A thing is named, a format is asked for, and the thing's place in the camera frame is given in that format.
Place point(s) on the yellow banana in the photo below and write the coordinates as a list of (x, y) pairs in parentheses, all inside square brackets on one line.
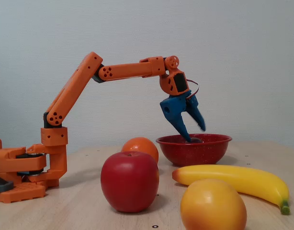
[(233, 177)]

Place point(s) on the red speckled enamel bowl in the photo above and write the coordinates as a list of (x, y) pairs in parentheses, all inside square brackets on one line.
[(192, 153)]

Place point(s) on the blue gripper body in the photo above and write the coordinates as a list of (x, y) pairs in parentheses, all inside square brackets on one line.
[(176, 107)]

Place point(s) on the red apple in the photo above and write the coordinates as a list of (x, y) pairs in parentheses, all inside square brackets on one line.
[(130, 182)]

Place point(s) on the dark purple plum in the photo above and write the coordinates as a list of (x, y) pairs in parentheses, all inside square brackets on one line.
[(196, 140)]

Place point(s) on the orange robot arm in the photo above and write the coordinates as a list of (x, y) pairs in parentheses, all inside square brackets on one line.
[(70, 86)]

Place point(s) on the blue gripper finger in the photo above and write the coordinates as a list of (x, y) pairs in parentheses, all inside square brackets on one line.
[(196, 110), (180, 124)]

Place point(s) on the grey table clamp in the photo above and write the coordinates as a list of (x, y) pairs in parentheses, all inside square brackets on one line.
[(5, 185)]

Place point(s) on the orange robot base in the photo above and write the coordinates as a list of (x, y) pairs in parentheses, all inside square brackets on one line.
[(17, 194)]

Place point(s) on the orange fruit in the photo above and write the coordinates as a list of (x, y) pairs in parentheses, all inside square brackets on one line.
[(142, 146)]

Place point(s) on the yellow peach fruit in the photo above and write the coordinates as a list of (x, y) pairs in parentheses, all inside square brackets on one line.
[(211, 206)]

